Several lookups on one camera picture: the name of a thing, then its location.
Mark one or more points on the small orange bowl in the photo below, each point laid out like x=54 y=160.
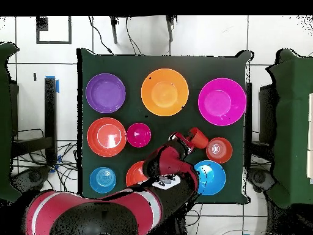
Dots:
x=219 y=150

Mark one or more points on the large yellow-orange bowl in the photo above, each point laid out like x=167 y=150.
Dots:
x=165 y=93

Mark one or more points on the large blue bowl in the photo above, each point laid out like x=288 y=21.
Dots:
x=211 y=177

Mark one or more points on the small light blue bowl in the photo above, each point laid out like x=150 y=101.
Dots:
x=102 y=180

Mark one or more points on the black square floor frame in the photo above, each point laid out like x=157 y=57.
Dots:
x=41 y=24

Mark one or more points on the large pink bowl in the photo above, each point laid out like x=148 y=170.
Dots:
x=222 y=101

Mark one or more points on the black metal stand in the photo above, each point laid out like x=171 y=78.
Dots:
x=248 y=110
x=50 y=117

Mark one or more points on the small magenta bowl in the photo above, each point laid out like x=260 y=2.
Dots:
x=139 y=135

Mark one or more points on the wide red-orange bowl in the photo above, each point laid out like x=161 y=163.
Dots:
x=134 y=175
x=106 y=137

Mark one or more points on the dark green tablecloth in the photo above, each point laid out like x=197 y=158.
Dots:
x=159 y=61

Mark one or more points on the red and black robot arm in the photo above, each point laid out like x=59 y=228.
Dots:
x=97 y=203

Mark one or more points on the small black floor object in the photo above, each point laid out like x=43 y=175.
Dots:
x=35 y=76

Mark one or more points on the orange cup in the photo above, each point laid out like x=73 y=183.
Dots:
x=200 y=139

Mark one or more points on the grey stand leg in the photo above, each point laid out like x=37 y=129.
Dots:
x=170 y=29
x=114 y=31

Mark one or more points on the wide purple bowl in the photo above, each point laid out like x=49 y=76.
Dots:
x=105 y=93

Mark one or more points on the blue tape strip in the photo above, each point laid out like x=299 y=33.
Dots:
x=57 y=85

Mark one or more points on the green cloth covered table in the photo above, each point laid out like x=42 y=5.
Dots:
x=5 y=122
x=293 y=122

